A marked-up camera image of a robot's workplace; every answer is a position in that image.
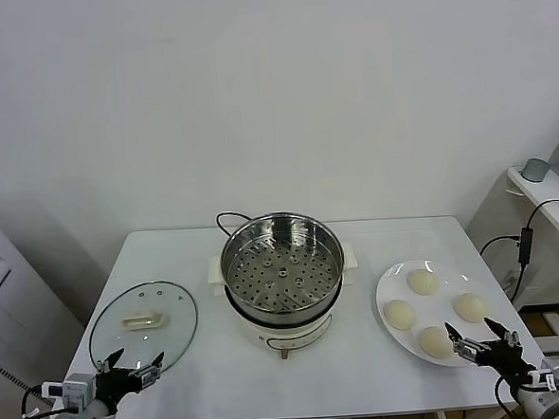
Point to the cream electric cooker base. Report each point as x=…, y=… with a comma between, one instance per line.
x=287, y=335

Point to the stainless steel steamer basket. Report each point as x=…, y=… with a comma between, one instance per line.
x=284, y=285

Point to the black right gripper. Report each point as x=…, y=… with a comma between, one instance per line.
x=507, y=362

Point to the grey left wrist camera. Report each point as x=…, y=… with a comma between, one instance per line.
x=77, y=390

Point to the white steamed baozi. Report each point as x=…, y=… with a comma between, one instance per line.
x=400, y=314
x=434, y=345
x=469, y=307
x=423, y=282

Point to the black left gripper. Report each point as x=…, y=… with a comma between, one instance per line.
x=117, y=385

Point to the grey cylinder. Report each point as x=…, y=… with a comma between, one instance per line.
x=535, y=170

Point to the white cabinet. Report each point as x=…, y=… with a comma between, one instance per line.
x=19, y=306

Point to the white side desk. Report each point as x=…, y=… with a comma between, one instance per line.
x=544, y=193

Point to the white round plate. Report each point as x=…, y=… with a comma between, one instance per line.
x=393, y=278

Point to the black white striped strip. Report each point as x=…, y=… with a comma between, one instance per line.
x=7, y=375

